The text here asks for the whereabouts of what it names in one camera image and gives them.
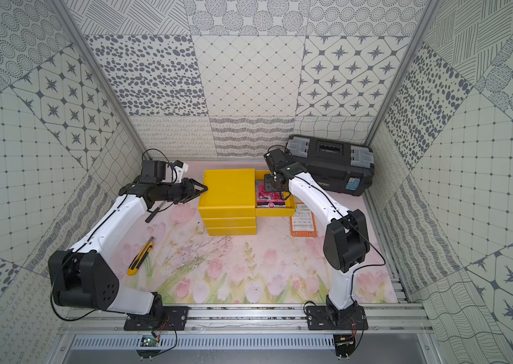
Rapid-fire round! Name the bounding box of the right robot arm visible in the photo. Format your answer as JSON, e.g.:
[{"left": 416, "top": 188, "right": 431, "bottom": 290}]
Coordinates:
[{"left": 263, "top": 148, "right": 372, "bottom": 321}]

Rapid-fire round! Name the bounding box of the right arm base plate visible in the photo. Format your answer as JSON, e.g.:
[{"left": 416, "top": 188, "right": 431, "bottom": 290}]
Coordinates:
[{"left": 304, "top": 304, "right": 369, "bottom": 331}]

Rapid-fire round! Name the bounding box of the yellow drawer cabinet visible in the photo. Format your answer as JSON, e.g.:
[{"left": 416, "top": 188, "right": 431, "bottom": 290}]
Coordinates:
[{"left": 198, "top": 168, "right": 257, "bottom": 237}]

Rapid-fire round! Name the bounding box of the orange seed bag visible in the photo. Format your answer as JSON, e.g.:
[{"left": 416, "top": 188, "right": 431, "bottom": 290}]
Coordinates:
[{"left": 290, "top": 203, "right": 317, "bottom": 238}]

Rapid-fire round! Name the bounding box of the floral table mat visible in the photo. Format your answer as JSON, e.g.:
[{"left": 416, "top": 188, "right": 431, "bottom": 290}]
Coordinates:
[{"left": 117, "top": 160, "right": 398, "bottom": 305}]

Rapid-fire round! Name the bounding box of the pink flower seed bag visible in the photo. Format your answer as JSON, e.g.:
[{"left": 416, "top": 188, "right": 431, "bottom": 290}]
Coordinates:
[{"left": 255, "top": 180, "right": 285, "bottom": 209}]

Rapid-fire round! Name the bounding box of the yellow top drawer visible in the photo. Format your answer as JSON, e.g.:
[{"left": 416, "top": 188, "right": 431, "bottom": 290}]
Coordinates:
[{"left": 255, "top": 171, "right": 296, "bottom": 217}]

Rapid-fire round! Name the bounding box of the aluminium mounting rail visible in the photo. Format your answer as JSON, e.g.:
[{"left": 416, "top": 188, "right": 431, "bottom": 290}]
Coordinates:
[{"left": 59, "top": 303, "right": 434, "bottom": 335}]

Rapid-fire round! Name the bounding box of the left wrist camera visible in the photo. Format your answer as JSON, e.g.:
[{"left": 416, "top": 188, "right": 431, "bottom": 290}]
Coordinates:
[{"left": 139, "top": 160, "right": 188, "bottom": 184}]

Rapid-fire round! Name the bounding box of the yellow utility knife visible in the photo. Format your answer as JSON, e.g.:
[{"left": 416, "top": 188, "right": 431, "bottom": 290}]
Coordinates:
[{"left": 127, "top": 237, "right": 155, "bottom": 276}]

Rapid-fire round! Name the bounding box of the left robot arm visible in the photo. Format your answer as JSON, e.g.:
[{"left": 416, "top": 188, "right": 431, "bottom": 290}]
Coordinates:
[{"left": 48, "top": 177, "right": 208, "bottom": 319}]

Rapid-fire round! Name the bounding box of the black toolbox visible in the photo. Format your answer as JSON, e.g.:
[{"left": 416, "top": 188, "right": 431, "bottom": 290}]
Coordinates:
[{"left": 287, "top": 134, "right": 374, "bottom": 197}]

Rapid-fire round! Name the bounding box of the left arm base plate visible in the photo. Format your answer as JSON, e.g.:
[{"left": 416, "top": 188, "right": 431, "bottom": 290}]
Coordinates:
[{"left": 123, "top": 306, "right": 190, "bottom": 332}]

